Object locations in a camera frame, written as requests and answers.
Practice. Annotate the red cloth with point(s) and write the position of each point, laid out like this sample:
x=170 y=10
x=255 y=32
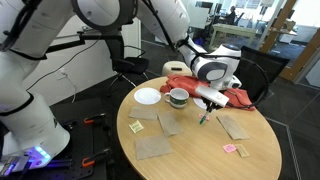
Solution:
x=181 y=83

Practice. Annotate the white wall outlet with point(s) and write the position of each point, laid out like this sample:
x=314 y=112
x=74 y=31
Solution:
x=61 y=74

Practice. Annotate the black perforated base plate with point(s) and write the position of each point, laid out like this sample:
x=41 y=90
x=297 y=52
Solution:
x=76 y=140

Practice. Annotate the wooden post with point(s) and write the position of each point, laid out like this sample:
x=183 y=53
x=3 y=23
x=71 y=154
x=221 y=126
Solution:
x=276 y=25

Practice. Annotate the white mug with green band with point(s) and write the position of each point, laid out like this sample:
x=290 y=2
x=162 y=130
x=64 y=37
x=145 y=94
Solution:
x=178 y=100

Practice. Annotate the pink sticky note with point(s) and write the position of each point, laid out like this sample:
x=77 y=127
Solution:
x=229 y=148

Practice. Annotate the black mesh chair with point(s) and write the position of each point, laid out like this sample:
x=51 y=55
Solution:
x=278 y=68

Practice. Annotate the blue bag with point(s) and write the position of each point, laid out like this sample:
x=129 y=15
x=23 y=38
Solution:
x=199 y=41

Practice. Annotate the seated person in background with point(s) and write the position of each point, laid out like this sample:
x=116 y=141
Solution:
x=230 y=15

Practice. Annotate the brown paper napkin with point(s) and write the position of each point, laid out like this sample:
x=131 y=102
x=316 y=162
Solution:
x=232 y=127
x=170 y=123
x=143 y=113
x=153 y=147

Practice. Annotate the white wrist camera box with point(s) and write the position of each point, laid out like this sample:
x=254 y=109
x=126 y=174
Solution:
x=213 y=95

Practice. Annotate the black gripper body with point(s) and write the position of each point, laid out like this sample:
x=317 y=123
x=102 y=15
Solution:
x=211 y=104

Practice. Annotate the black office swivel chair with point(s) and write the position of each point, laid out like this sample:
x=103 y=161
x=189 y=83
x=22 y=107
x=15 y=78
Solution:
x=131 y=65

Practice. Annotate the pale green background table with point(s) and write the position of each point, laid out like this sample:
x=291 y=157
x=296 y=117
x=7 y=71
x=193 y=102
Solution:
x=233 y=31

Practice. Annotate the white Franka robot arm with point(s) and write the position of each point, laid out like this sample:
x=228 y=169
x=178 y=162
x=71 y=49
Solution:
x=33 y=126

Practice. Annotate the tan sachet packet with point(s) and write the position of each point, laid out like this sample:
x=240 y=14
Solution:
x=242 y=150

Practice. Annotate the yellow sachet packet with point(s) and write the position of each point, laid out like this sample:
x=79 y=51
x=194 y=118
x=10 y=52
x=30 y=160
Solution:
x=136 y=127

